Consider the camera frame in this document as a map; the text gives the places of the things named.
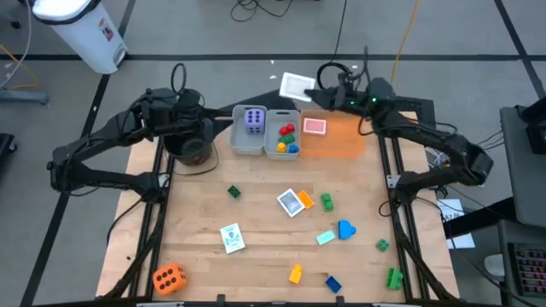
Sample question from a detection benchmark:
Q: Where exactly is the black pumpkin face bucket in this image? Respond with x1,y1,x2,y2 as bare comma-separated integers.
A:
164,131,214,167

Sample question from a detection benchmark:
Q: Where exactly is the red playing card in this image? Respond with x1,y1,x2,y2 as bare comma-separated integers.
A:
302,118,328,136

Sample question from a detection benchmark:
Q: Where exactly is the coiled black floor cable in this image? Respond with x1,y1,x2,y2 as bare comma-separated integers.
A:
316,0,354,93

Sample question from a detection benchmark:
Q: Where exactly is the white plastic bin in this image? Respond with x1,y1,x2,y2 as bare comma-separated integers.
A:
263,109,302,162
229,104,268,156

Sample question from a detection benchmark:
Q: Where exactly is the blue-backed card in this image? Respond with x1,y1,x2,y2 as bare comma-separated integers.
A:
276,188,306,219

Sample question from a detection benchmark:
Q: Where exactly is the black cable by bucket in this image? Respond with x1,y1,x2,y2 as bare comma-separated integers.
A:
170,142,220,177

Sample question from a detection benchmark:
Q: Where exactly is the yellow toy brick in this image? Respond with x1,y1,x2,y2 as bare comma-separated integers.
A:
288,263,305,286

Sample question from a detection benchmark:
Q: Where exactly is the teal toy brick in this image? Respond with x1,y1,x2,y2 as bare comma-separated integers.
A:
315,229,337,246

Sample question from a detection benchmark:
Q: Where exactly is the teal playing card box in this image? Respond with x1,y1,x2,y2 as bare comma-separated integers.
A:
219,222,247,255

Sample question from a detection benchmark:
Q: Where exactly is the black desk device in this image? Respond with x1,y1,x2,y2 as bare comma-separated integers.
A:
514,94,546,155

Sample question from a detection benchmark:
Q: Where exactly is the hollow blue toy block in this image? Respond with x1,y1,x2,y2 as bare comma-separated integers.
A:
336,219,357,240

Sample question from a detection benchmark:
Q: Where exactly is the white paper sheet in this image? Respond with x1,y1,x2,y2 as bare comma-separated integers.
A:
436,198,476,250

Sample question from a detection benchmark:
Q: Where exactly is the silver card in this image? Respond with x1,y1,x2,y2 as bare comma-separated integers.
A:
279,72,317,103

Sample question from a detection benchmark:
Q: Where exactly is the white trash can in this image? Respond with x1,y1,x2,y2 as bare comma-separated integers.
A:
32,0,129,76

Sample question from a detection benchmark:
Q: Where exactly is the orange toy brick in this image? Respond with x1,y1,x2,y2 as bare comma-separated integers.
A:
296,189,316,211

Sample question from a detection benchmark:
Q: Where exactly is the grey stand base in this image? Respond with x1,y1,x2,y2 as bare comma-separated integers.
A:
0,87,49,106

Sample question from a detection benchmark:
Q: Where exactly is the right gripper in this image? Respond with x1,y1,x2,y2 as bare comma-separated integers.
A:
305,76,396,119

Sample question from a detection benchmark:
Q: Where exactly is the black left camera cable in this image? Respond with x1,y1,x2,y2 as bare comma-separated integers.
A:
170,62,188,96

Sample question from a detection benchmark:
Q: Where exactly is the orange foam die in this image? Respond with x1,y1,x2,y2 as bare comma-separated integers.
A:
152,262,189,298

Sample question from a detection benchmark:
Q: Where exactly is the white computer mouse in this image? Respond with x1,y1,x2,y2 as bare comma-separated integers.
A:
483,252,507,278

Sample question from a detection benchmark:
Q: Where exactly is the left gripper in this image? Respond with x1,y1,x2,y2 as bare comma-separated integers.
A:
177,91,234,144

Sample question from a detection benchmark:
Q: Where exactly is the black perforated computer case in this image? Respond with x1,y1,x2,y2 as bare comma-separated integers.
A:
394,96,438,147

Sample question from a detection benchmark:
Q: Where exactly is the black camera cable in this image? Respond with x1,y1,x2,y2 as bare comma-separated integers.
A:
356,44,373,89
170,62,188,96

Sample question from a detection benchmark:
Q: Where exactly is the large green toy brick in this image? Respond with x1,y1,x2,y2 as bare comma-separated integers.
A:
386,267,404,292

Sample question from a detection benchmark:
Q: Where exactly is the black right camera cable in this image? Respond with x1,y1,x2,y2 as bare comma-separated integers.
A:
356,44,373,89

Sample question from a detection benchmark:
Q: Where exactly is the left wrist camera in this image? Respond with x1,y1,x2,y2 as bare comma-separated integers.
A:
142,87,178,114

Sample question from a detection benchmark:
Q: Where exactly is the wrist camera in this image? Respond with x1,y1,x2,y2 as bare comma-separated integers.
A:
337,71,356,89
142,87,178,114

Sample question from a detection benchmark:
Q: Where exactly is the orange translucent tray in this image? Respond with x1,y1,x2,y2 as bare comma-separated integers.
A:
299,109,367,159

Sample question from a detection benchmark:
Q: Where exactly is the purple foam die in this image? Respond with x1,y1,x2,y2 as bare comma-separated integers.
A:
243,107,266,136

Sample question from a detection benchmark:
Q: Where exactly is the grey desk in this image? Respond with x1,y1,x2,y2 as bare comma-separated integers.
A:
497,104,546,228

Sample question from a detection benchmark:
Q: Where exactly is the dark blue toy brick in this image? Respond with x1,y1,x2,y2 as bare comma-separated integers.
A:
324,275,344,295

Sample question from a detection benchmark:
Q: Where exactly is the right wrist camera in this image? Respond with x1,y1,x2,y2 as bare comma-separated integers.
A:
337,71,356,89

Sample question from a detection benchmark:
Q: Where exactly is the yellow cable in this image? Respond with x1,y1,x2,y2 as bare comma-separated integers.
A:
387,0,422,84

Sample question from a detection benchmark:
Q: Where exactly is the green two-stud toy brick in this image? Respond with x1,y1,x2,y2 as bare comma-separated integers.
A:
319,192,335,213

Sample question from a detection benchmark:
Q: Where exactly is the backlit black keyboard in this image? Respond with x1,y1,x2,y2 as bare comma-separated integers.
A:
507,241,546,298

